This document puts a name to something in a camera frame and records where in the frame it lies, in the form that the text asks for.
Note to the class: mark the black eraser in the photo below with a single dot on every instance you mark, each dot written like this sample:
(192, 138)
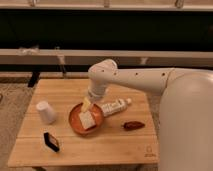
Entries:
(51, 142)

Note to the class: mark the white tube with cap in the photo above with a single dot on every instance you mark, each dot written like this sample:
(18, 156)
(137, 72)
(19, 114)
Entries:
(116, 106)

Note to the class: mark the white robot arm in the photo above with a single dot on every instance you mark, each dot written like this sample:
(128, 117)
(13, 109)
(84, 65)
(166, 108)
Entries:
(185, 111)

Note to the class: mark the dark red chili pepper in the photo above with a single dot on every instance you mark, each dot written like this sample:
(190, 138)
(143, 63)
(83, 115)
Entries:
(133, 125)

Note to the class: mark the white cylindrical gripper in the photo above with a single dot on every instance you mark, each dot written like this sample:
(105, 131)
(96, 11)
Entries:
(95, 93)

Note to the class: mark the white ceramic cup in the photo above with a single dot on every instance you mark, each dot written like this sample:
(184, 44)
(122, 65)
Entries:
(46, 112)

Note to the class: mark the orange round plate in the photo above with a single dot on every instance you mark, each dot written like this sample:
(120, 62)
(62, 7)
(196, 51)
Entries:
(75, 123)

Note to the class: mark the white sponge block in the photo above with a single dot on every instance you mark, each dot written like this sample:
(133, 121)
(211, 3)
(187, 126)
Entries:
(87, 120)

